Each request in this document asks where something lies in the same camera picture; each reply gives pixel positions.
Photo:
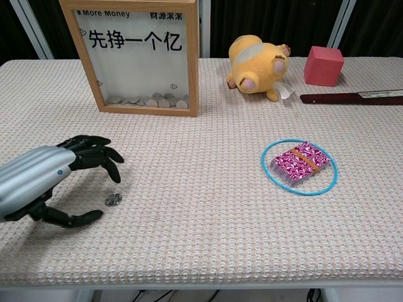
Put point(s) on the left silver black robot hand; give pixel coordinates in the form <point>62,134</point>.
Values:
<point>28,179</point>

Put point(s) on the silver coin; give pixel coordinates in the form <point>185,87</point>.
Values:
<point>113,199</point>

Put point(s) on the wooden glass coin box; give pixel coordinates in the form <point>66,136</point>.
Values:
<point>135,69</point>

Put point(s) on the black pleated curtain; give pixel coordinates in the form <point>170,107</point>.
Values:
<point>378,25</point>
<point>56,31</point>
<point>9,31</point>
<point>283,22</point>

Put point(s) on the beige woven tablecloth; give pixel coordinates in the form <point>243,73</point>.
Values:
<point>201,239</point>

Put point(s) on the yellow plush toy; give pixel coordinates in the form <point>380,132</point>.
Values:
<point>261,66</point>

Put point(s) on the pink patterned card deck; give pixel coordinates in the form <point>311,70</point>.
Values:
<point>292,166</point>

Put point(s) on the orange rubber band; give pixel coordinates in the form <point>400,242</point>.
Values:
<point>303,158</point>

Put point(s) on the dark red folded fan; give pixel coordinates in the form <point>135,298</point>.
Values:
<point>330,98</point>

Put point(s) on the red cube block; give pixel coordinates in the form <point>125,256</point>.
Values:
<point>322,67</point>

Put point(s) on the white frame pole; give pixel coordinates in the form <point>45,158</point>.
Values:
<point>34,31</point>
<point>204,31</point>
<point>341,28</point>

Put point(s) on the white table frame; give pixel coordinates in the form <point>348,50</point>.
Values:
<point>220,286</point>

